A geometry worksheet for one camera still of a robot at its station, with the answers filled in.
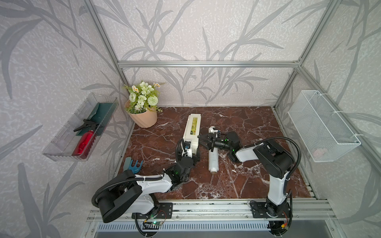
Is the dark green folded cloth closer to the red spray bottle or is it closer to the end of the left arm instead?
the red spray bottle

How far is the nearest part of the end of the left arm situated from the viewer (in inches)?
24.7

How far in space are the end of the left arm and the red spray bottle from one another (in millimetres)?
333

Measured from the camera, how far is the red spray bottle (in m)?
0.57
